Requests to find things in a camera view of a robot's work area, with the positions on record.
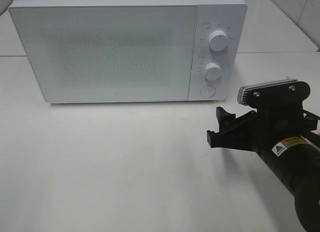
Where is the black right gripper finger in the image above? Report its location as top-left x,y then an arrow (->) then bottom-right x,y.
216,106 -> 256,129

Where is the white upper power knob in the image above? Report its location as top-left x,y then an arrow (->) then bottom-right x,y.
208,29 -> 229,52

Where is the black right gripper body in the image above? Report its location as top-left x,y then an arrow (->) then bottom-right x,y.
207,81 -> 319,152

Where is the round door release button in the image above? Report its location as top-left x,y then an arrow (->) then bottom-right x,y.
200,85 -> 216,98

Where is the white adjoining table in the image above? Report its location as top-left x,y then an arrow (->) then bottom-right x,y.
237,0 -> 318,54

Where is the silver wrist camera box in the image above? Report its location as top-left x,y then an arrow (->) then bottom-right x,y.
236,78 -> 298,105

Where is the white microwave oven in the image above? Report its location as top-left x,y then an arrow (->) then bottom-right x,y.
8,0 -> 248,104

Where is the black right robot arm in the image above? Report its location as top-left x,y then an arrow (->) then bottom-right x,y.
207,79 -> 320,232

